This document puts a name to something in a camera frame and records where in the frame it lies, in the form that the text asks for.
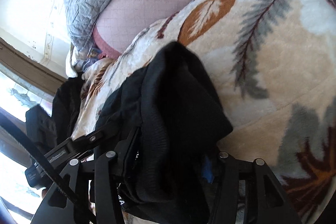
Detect leaf pattern fleece blanket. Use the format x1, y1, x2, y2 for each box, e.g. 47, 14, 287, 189
72, 0, 335, 223

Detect black strap cable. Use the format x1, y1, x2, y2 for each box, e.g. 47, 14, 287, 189
0, 114, 79, 204

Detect black pants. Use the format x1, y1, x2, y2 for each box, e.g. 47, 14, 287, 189
51, 40, 234, 224

